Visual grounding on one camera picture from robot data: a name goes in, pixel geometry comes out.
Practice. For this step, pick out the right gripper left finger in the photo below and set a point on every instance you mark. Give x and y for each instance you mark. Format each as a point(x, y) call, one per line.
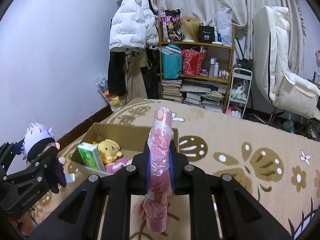
point(99, 208)

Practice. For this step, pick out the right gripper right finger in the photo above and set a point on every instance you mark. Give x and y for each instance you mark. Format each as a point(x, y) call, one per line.
point(220, 208)

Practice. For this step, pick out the white-haired anime plush doll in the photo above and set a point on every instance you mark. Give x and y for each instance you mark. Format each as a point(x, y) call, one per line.
point(37, 140)

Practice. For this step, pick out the pink white plush toy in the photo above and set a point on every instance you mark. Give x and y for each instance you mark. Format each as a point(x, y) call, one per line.
point(112, 168)

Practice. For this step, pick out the green tissue pack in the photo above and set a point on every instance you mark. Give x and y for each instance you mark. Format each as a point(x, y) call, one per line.
point(90, 156)

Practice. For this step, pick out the yellow dog plush toy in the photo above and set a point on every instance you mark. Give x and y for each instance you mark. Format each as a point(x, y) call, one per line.
point(109, 151)

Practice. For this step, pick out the pink towel roll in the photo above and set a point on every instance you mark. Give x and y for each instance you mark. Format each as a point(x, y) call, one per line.
point(153, 207)

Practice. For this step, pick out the person's left hand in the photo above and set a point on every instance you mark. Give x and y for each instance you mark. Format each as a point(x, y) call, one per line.
point(25, 224)

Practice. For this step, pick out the open cardboard box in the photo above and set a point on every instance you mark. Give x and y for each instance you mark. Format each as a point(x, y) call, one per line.
point(131, 140)

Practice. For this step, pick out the bag of snacks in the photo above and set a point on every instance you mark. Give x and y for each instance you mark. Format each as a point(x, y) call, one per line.
point(113, 100)

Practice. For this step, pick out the pile of magazines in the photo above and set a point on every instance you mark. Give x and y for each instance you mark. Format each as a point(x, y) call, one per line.
point(205, 94)

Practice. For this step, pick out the white metal trolley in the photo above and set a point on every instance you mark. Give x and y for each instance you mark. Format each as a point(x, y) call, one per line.
point(239, 92)

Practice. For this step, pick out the black hanging coat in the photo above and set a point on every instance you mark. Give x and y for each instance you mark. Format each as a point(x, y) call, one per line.
point(116, 75)

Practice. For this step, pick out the stack of books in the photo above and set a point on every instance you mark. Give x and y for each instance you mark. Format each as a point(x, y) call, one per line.
point(171, 90)

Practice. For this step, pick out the wooden shelf unit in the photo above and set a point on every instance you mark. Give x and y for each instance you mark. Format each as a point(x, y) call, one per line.
point(224, 56)

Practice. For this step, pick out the red patterned bag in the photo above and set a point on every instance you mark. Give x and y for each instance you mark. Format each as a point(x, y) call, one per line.
point(192, 62)

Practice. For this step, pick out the beige trench coat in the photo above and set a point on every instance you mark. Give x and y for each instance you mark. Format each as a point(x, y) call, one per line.
point(133, 66)

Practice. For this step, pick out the teal bag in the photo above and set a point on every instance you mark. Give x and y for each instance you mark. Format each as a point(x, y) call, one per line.
point(172, 61)

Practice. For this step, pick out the pink desk fan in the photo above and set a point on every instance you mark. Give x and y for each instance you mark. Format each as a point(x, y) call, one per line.
point(317, 54)

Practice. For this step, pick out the black box number 40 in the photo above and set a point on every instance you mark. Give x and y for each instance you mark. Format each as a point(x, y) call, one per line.
point(206, 34)

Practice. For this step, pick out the cream puffer coat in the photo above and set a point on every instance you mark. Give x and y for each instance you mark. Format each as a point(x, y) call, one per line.
point(282, 88)

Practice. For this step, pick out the clear plastic bag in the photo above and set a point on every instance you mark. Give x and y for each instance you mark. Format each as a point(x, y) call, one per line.
point(224, 27)

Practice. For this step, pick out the blonde wig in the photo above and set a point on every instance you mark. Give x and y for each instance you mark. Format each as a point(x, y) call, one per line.
point(189, 27)

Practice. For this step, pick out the white puffer jacket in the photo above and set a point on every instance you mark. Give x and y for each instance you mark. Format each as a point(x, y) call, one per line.
point(133, 27)

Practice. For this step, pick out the pink black anime merchandise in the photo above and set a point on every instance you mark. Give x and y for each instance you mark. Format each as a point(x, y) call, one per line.
point(170, 20)

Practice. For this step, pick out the beige curtain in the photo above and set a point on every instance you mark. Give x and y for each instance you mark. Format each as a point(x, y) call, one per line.
point(242, 12)

